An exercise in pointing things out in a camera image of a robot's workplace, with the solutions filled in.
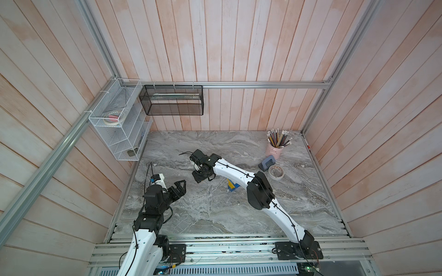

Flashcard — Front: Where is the yellow long lego brick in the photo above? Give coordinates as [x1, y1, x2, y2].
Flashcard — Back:
[228, 179, 235, 189]

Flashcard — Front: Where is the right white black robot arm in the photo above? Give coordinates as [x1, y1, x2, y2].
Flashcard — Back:
[190, 149, 315, 258]

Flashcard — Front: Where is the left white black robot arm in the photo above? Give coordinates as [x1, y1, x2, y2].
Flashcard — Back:
[118, 180, 186, 276]

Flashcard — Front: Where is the blue grey tape dispenser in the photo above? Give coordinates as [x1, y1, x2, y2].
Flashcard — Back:
[258, 155, 276, 171]

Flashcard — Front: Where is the pink pencil cup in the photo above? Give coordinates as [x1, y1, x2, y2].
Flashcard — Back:
[265, 143, 284, 160]

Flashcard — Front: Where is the white tape roll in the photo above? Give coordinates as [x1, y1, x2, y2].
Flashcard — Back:
[268, 164, 285, 181]

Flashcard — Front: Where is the bundle of coloured pencils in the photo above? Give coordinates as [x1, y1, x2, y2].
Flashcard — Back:
[267, 129, 292, 148]

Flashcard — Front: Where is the black mesh basket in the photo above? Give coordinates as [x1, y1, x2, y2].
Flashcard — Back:
[139, 85, 204, 116]

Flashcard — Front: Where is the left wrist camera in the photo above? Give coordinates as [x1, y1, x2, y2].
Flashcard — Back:
[150, 173, 166, 189]

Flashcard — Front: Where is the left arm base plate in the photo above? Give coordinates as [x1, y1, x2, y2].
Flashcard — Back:
[153, 244, 186, 264]

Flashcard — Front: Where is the white wire shelf rack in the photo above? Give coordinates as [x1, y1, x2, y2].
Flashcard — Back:
[89, 78, 153, 161]

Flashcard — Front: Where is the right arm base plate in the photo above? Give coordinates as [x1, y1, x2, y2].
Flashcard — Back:
[272, 241, 323, 261]

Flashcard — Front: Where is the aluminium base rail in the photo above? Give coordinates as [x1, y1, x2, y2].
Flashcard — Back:
[88, 234, 373, 267]

